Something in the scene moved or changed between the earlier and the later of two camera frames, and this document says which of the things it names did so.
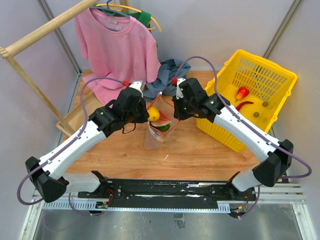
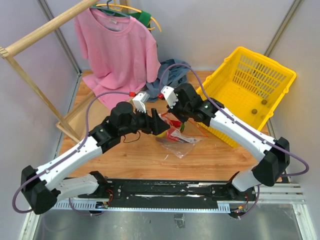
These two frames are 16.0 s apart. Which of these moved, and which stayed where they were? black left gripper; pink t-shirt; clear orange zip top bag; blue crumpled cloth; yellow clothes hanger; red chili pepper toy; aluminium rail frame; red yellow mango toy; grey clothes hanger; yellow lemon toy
Moved: clear orange zip top bag; red chili pepper toy; red yellow mango toy; black left gripper; yellow lemon toy
Stayed: grey clothes hanger; blue crumpled cloth; pink t-shirt; yellow clothes hanger; aluminium rail frame
